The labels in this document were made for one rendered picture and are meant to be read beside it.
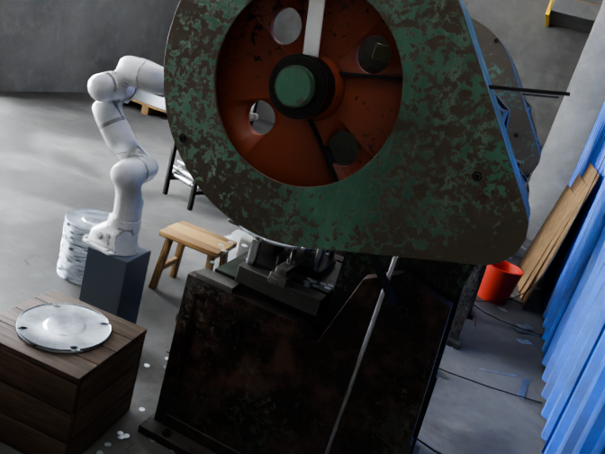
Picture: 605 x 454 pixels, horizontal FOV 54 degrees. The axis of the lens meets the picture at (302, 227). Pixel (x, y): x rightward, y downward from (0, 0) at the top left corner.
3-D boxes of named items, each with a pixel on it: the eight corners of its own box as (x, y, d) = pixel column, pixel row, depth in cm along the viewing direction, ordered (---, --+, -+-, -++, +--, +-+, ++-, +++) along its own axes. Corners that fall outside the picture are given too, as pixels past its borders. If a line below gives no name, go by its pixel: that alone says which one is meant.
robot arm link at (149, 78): (140, 59, 209) (216, 90, 202) (168, 63, 226) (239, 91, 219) (133, 90, 212) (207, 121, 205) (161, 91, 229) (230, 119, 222)
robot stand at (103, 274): (71, 343, 248) (87, 246, 234) (97, 327, 264) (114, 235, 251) (107, 360, 244) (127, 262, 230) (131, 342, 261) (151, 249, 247)
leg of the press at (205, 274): (137, 431, 210) (190, 195, 183) (156, 416, 221) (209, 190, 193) (377, 567, 184) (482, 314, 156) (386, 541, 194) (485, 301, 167)
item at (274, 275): (266, 281, 187) (275, 251, 184) (287, 267, 202) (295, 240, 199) (284, 288, 185) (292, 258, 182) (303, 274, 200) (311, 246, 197)
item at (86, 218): (52, 216, 290) (52, 215, 289) (91, 205, 316) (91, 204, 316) (101, 237, 282) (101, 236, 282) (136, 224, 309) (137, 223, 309)
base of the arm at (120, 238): (74, 241, 235) (78, 208, 230) (102, 230, 252) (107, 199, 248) (121, 260, 230) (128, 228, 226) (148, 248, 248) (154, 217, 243)
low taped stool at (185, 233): (146, 287, 312) (158, 229, 302) (170, 274, 334) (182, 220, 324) (203, 312, 304) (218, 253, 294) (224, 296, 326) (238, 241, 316)
